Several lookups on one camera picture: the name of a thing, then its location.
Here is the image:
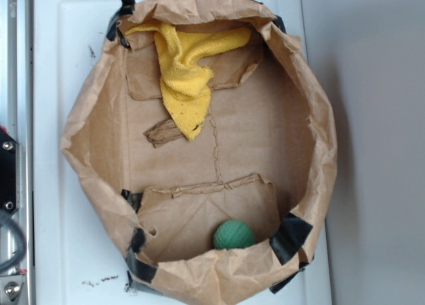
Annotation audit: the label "yellow cloth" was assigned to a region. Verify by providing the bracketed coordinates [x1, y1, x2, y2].
[125, 21, 252, 141]

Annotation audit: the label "brown paper bag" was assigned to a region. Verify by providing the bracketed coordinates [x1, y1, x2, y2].
[61, 0, 337, 304]

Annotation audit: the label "green textured ball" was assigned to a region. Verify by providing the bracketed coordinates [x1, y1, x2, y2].
[213, 220, 255, 250]

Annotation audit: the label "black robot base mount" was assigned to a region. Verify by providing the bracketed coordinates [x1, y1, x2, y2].
[0, 126, 19, 215]

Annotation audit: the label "grey cable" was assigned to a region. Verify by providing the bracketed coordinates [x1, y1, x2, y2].
[0, 213, 26, 272]

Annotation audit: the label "silver metal rail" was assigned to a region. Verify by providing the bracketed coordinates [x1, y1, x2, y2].
[1, 0, 36, 304]

